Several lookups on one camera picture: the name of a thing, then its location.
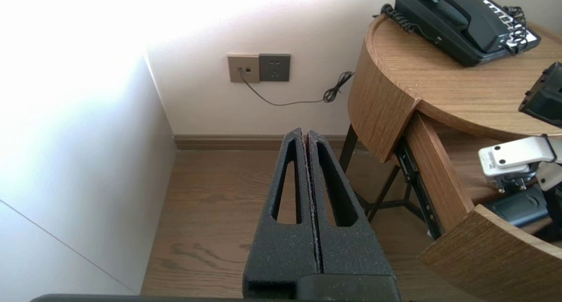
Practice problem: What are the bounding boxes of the white wardrobe panel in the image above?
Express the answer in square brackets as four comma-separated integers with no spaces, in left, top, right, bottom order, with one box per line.
[0,30,177,302]

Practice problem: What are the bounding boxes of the round wooden nightstand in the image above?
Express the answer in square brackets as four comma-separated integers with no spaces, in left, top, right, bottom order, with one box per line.
[347,14,562,164]

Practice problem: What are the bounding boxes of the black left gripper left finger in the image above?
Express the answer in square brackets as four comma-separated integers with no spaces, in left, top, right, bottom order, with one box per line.
[243,127,321,299]

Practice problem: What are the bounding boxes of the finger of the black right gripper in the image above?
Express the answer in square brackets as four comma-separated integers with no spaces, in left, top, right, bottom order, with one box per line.
[539,189,562,242]

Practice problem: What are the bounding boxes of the black metal nightstand legs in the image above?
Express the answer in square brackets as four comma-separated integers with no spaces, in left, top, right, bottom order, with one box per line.
[339,126,433,223]

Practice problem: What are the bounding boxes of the black and white telephone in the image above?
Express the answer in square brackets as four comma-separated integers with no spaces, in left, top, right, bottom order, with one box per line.
[393,0,541,68]

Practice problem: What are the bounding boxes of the thin black telephone cable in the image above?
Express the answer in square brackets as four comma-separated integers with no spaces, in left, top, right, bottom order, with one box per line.
[238,69,354,106]

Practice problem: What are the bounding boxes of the black remote control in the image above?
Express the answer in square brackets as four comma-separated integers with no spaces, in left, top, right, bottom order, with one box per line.
[485,186,550,228]

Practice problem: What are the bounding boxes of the brown wooden baseboard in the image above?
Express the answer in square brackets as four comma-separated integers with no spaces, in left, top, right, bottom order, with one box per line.
[175,135,365,151]

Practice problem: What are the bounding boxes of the black telephone handset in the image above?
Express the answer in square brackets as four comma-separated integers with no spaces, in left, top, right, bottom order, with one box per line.
[406,0,512,54]

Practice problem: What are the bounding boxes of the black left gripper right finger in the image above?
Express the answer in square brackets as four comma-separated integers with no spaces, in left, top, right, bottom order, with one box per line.
[306,129,398,276]

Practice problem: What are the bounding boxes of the beige wall data socket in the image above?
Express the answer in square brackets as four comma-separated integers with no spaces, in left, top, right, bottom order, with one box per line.
[227,54,260,83]

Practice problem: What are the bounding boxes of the dark grey power socket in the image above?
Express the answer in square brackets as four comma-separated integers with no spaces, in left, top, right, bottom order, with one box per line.
[259,53,291,82]

